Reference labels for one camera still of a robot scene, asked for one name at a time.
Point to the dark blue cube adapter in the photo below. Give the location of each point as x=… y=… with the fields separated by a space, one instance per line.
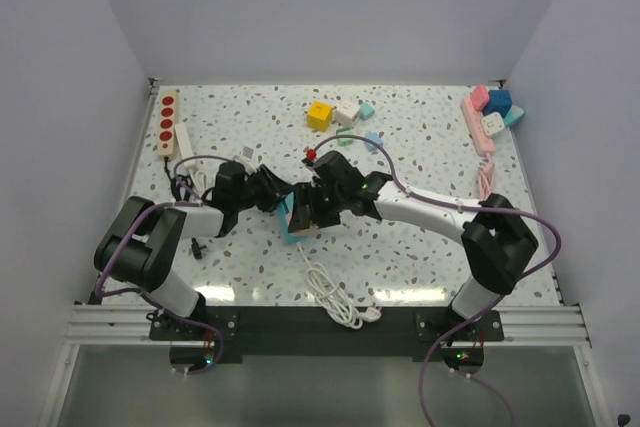
x=499 y=101

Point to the white cartoon cube adapter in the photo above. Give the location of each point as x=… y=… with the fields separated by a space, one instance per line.
x=346 y=113

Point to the teal cube plug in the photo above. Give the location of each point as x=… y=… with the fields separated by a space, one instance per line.
x=366 y=111

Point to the teal power strip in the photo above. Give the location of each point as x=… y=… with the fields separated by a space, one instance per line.
x=513 y=116
x=283 y=212

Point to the pink cube adapter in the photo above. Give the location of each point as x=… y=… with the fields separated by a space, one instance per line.
x=479 y=97

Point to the light blue cube plug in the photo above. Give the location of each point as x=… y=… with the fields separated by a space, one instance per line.
x=374 y=141

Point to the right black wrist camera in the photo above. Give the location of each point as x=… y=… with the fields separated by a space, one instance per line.
x=333 y=171

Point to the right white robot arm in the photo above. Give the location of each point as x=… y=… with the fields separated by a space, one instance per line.
x=498 y=244

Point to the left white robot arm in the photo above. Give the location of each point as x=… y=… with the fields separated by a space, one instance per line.
x=138 y=251

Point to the aluminium front rail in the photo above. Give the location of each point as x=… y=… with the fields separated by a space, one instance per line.
x=554 y=326

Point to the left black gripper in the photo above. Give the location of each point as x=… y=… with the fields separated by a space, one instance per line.
x=274 y=188

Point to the yellow cube plug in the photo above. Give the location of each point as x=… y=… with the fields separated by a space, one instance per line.
x=319 y=116

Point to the teal flat power strip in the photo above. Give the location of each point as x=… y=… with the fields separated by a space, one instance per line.
x=513 y=116

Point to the peach starfish cube adapter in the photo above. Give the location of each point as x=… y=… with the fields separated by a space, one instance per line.
x=312 y=230

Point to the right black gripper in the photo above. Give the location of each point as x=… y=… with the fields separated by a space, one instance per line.
x=306 y=194

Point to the beige red power strip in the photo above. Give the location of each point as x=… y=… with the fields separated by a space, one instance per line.
x=167 y=118

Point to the white green cube adapter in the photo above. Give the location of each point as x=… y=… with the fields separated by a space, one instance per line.
x=345 y=136

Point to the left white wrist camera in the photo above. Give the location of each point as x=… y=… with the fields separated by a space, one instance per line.
x=246 y=155

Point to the white pink power strip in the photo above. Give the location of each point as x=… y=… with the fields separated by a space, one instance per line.
x=482 y=128

